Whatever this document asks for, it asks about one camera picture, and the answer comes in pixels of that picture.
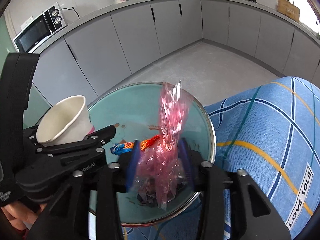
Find red orange plastic bag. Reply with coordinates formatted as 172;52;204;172
140;134;160;151

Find pink clear plastic bag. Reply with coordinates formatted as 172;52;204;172
135;82;193;210

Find white paper cup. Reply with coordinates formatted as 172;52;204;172
36;95;95;147

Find blue orange snack wrapper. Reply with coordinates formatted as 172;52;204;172
110;142;135;156

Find left hand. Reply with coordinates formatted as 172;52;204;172
1;201;47;231

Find blue plaid tablecloth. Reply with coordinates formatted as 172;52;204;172
121;76;320;240

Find grey lower cabinets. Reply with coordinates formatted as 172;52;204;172
33;0;319;104

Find white microwave oven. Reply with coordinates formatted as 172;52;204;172
13;3;67;53

